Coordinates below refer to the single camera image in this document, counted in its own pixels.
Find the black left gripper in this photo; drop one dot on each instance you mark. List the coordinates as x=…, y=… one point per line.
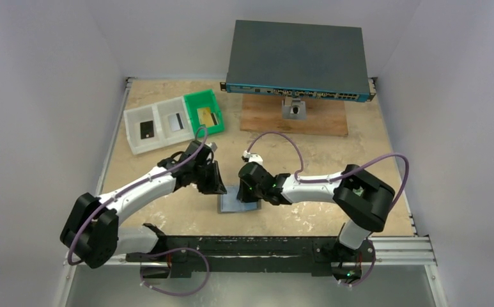
x=215, y=185

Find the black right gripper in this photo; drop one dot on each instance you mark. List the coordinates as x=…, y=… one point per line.
x=248, y=185

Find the grey leather card holder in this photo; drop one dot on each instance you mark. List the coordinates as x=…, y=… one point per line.
x=229, y=204

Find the gold card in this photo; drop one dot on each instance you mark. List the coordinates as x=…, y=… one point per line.
x=201, y=112
x=211, y=119

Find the black card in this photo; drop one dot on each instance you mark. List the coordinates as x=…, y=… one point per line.
x=147, y=129

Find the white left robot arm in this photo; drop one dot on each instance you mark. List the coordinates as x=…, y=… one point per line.
x=93, y=232

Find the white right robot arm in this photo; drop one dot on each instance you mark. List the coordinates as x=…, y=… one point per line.
x=363, y=197

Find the brown wooden board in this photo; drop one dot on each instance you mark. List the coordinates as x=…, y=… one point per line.
x=261, y=113

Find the white middle bin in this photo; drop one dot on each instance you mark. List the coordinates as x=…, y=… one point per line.
x=172, y=122

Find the white bin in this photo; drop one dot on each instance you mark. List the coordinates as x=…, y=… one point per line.
x=132, y=118
x=172, y=122

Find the green bin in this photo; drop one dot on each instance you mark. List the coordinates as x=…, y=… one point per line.
x=206, y=98

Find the white left bin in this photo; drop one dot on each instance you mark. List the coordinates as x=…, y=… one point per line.
x=132, y=118

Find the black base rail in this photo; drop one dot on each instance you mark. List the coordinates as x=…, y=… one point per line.
x=317, y=256

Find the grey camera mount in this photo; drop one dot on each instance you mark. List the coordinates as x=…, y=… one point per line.
x=293, y=109

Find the grey network switch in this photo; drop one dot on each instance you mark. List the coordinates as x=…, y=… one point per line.
x=299, y=61

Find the aluminium frame rail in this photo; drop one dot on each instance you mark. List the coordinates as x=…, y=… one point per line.
x=392, y=251

